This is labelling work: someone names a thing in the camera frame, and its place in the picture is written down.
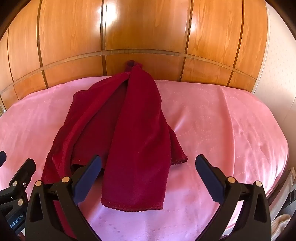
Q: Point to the wooden panelled headboard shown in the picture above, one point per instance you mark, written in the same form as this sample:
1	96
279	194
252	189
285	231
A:
148	27

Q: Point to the dark red velvet garment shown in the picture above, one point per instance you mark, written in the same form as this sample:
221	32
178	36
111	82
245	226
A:
134	139

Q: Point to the dark bed frame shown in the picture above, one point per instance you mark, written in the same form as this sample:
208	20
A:
283	185

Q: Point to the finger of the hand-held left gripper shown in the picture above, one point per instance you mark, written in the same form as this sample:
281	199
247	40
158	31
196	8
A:
2	158
23	173

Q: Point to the beige cloth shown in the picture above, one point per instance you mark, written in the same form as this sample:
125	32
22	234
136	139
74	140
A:
281	226

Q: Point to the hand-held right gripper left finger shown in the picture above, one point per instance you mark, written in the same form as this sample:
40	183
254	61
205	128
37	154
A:
89	177

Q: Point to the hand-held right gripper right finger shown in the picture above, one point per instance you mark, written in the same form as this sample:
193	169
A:
208	178

